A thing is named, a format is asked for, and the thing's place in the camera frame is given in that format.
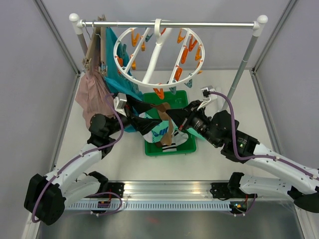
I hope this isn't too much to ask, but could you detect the green plastic tray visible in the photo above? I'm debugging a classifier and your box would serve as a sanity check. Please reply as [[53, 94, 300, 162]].
[[140, 91, 196, 156]]

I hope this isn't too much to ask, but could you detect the pink garment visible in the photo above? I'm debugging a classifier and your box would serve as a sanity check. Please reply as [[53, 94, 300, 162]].
[[75, 69, 115, 129]]

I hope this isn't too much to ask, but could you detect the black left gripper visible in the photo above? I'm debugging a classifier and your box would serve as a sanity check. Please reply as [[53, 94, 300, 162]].
[[106, 94, 162, 136]]

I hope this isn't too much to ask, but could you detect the orange clothes peg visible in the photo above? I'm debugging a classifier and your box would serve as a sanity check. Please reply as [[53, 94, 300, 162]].
[[153, 88, 164, 100]]

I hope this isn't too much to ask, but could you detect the beige wooden hanger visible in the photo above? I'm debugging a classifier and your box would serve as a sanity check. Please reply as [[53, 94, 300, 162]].
[[82, 20, 107, 77]]

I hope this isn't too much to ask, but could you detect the teal shirt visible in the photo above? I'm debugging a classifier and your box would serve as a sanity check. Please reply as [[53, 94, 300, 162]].
[[103, 26, 145, 133]]

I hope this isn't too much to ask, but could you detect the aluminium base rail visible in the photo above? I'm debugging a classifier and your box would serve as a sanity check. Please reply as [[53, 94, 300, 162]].
[[34, 180, 307, 212]]

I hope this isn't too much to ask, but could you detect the grey clothes peg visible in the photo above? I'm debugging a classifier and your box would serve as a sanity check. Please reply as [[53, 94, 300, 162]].
[[184, 79, 193, 88]]

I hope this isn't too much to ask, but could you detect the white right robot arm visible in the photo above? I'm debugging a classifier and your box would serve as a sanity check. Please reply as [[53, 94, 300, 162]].
[[166, 101, 319, 213]]

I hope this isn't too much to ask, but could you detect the mint green patterned sock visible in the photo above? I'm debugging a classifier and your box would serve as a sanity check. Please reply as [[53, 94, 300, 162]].
[[143, 111, 174, 145]]

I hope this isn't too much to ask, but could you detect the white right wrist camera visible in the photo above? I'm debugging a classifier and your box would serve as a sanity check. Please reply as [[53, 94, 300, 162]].
[[201, 86, 217, 106]]

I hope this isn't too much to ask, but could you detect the white black striped sock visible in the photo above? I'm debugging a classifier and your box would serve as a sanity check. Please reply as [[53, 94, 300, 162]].
[[161, 132, 188, 152]]

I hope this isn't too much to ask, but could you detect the white round clip hanger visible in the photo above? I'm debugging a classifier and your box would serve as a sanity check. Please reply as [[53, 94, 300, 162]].
[[113, 18, 206, 88]]

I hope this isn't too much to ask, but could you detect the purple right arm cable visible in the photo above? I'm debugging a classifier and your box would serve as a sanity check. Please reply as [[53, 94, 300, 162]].
[[210, 91, 319, 180]]

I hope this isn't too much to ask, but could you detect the brown sock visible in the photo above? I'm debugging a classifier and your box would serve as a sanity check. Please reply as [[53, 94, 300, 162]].
[[152, 102, 174, 148]]

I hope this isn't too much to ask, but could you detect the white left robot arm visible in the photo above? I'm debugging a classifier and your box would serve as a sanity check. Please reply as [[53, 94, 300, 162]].
[[24, 93, 161, 226]]

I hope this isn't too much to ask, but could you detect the white metal clothes rack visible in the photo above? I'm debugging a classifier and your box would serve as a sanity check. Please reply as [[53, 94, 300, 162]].
[[69, 13, 268, 99]]

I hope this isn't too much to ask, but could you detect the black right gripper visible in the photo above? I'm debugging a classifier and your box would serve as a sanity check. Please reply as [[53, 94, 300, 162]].
[[166, 100, 220, 147]]

